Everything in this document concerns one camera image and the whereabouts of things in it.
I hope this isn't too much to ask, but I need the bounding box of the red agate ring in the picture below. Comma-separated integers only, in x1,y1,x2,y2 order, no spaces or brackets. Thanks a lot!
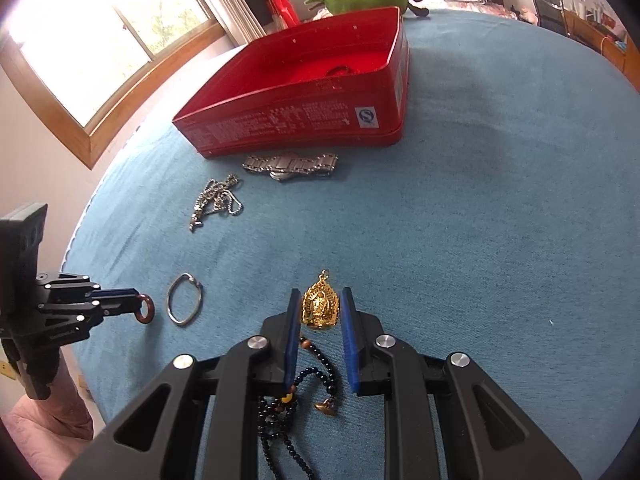
134,292,156,325

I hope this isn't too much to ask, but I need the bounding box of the gold buddha pendant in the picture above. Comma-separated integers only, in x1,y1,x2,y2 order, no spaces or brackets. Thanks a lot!
300,269,340,330

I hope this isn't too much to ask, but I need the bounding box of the dark bead necklace with cord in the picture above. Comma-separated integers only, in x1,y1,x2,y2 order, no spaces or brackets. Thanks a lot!
255,336,346,480

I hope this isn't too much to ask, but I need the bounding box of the silver chain necklace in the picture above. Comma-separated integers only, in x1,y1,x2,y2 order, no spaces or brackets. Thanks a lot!
188,173,245,233

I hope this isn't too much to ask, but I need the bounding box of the silver metal wristwatch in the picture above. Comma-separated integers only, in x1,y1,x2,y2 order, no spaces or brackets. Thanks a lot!
243,153,338,182

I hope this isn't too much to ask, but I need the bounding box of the person's left hand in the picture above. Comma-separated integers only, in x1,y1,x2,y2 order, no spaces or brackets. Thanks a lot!
1,352,94,479

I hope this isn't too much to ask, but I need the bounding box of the silver oval bangle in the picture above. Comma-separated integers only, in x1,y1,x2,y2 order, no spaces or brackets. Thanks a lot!
165,272,204,328

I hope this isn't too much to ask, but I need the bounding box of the blue table cloth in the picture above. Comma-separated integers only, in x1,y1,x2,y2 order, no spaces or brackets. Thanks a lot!
65,11,639,479

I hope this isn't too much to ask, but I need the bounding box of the red metal tin box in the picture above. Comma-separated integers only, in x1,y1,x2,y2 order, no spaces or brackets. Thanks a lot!
172,6,410,158

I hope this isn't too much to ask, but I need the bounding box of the wooden framed window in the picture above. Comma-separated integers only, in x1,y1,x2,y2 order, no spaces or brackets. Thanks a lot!
1,0,224,168

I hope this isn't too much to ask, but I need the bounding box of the black office chair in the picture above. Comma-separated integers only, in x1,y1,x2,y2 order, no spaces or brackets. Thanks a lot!
533,0,570,37

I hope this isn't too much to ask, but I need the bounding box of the wooden desk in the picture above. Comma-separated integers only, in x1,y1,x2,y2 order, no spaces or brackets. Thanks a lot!
564,10,640,90

